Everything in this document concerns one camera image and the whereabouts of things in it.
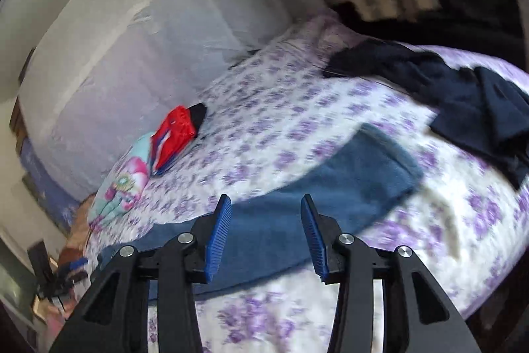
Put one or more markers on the colourful printed pillow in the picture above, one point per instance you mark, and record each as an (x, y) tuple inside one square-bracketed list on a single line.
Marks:
[(124, 183)]

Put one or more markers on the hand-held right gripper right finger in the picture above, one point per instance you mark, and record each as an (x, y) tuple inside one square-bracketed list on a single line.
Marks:
[(314, 237)]

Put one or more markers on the bed with purple floral sheet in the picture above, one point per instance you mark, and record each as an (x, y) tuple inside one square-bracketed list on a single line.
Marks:
[(289, 109)]

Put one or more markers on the blue denim pants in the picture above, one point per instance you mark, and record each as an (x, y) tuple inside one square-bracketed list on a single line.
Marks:
[(330, 179)]

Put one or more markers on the black cloth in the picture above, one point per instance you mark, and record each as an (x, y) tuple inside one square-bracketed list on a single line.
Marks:
[(475, 5)]

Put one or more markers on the red folded garment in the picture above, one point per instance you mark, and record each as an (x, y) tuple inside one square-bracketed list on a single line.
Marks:
[(175, 131)]

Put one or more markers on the dark navy clothes pile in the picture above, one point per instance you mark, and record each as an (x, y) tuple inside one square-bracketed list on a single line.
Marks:
[(475, 100)]

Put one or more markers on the blue wall poster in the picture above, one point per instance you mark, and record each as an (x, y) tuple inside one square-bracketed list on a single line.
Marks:
[(41, 179)]

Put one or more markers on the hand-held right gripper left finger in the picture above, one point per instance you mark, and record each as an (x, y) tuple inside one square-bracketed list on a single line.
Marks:
[(219, 237)]

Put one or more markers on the black folded garment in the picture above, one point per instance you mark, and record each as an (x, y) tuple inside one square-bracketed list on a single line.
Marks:
[(199, 114)]

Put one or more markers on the white lace cover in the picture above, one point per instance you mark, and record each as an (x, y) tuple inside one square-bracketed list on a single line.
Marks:
[(124, 47)]

